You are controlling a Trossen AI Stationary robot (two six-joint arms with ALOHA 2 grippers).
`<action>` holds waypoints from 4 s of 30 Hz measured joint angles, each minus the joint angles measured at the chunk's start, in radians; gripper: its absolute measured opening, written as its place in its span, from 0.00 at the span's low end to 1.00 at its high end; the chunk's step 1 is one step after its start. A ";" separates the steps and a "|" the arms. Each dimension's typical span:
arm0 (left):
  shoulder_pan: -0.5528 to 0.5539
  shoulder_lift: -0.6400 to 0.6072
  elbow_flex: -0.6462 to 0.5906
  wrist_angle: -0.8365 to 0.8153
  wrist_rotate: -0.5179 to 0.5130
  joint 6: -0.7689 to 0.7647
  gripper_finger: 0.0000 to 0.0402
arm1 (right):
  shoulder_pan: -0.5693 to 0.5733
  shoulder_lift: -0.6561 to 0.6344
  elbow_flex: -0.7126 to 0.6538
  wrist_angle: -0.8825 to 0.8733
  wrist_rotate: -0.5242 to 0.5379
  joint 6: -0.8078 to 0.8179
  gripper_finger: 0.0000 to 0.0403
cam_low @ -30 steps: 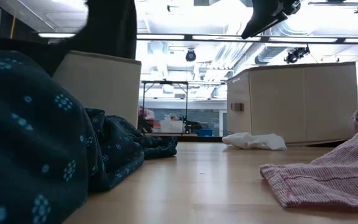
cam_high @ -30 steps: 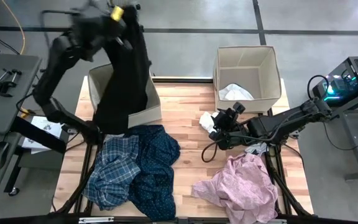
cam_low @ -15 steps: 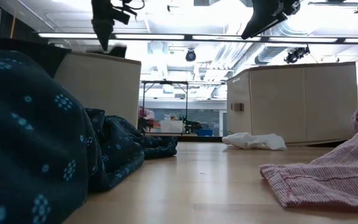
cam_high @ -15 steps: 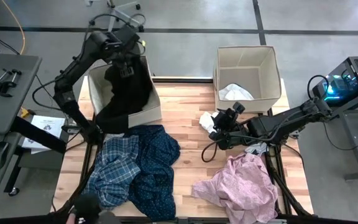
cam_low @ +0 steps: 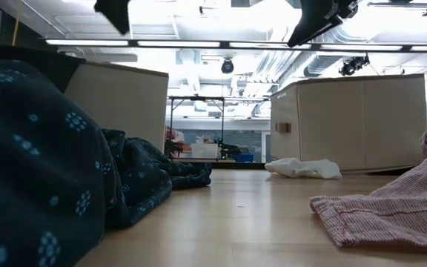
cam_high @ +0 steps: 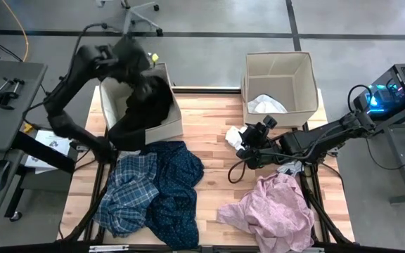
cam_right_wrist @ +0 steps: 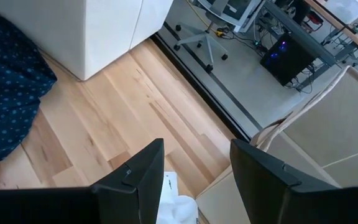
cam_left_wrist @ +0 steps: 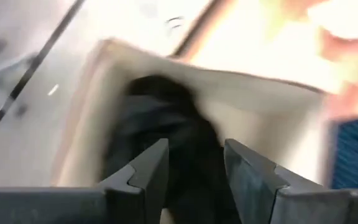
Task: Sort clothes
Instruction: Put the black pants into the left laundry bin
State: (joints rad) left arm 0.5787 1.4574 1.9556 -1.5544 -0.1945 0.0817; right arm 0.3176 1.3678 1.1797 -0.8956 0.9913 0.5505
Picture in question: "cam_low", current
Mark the pink checked garment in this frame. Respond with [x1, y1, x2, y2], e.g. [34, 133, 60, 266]
[308, 124, 427, 255]

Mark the dark blue patterned garment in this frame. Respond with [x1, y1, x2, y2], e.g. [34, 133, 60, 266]
[0, 57, 214, 267]

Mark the silver ventilation duct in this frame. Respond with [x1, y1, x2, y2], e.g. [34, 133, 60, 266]
[278, 22, 348, 79]

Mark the black table frame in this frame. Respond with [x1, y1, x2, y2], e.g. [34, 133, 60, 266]
[168, 95, 226, 161]

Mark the black ceiling spotlight fixture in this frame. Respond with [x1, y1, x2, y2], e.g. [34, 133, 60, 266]
[338, 53, 371, 77]

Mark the yellow cord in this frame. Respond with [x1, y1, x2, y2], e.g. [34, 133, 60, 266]
[11, 10, 21, 47]

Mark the white cloth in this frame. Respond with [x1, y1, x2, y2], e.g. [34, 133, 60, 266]
[264, 157, 343, 181]

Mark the black overhead camera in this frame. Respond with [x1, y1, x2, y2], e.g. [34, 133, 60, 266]
[220, 58, 235, 74]

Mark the blue tub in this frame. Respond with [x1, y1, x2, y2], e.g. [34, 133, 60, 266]
[234, 152, 255, 163]

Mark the overhead light bar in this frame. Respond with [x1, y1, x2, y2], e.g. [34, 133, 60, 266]
[44, 38, 427, 53]

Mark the black ceiling rail fixture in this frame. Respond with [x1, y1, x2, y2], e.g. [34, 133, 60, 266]
[367, 0, 427, 18]

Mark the beige fabric bin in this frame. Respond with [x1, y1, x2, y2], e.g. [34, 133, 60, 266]
[270, 73, 427, 174]
[64, 62, 170, 153]

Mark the white box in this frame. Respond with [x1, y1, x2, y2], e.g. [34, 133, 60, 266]
[190, 142, 219, 159]

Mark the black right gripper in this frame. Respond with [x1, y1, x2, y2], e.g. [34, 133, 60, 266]
[287, 0, 359, 48]

